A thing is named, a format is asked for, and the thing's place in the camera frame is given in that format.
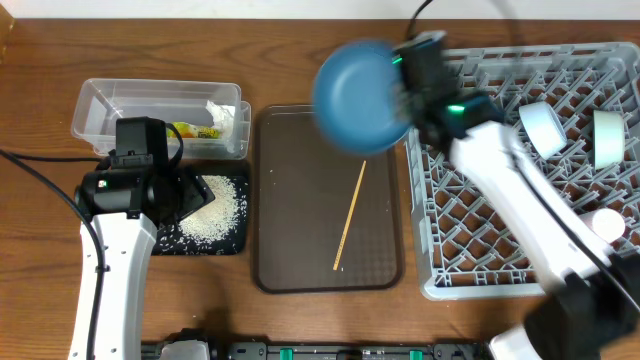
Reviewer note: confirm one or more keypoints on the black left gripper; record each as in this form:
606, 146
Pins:
194, 191

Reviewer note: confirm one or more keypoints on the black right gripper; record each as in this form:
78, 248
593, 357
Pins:
409, 107

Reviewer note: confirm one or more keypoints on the white rice pile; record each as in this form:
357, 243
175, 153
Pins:
212, 210

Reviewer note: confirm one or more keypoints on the yellow snack wrapper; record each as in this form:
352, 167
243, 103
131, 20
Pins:
186, 130

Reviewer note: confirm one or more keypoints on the dark blue plate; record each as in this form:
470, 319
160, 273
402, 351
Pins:
358, 98

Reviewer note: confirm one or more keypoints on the white tissue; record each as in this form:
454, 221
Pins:
223, 118

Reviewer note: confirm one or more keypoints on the orange chopstick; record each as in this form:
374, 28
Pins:
349, 217

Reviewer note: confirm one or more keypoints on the light blue bowl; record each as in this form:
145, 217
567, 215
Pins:
543, 128

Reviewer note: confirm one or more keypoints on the mint green bowl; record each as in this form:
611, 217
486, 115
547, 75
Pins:
609, 139

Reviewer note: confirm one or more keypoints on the white pink cup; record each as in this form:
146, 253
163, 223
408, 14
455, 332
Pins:
606, 223

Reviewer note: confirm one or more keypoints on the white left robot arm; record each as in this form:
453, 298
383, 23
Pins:
116, 254

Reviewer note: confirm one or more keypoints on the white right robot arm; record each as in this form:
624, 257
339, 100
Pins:
592, 293

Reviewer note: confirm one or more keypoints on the grey dishwasher rack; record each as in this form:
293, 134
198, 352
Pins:
463, 250

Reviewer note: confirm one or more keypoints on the black plastic tray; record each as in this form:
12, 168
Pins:
235, 240

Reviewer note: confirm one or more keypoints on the clear plastic bin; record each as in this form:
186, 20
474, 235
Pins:
101, 102

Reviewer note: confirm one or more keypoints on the brown serving tray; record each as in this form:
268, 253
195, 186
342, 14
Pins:
304, 189

